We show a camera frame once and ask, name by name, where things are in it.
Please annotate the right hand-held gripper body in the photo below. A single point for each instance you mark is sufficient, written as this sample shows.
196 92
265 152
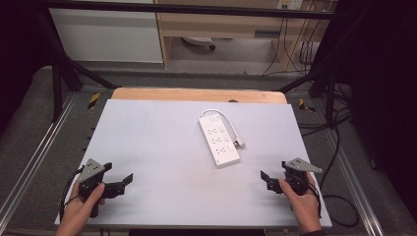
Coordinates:
296 178

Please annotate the person's right hand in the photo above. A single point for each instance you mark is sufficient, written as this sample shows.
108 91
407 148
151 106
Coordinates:
303 208

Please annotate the black metal crossbar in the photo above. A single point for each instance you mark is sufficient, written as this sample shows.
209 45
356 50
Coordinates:
196 9

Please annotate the white wall socket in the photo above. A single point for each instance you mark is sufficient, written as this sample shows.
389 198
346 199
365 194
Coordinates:
290 4

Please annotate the light wooden desk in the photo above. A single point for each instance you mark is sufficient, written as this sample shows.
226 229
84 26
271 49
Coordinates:
229 26

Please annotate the white cabinet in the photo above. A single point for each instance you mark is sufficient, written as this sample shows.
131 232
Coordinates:
108 36

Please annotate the white chair base with castor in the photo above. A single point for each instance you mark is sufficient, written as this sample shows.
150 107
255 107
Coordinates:
198 41

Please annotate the black metal stand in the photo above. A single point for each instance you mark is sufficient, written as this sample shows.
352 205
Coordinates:
329 98
57 95

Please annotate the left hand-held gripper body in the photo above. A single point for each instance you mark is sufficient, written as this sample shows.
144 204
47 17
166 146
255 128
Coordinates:
91 172

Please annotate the wooden board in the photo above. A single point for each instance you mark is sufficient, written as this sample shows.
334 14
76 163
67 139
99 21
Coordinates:
196 95

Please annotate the black curtain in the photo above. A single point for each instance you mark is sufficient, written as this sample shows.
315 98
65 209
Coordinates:
19 49
380 82

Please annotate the aluminium rail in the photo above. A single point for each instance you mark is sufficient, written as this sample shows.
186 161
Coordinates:
354 187
33 160

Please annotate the white power strip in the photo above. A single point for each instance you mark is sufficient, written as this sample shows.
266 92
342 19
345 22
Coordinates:
219 142

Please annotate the person's left hand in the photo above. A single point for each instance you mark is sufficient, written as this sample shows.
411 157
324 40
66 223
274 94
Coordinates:
78 209

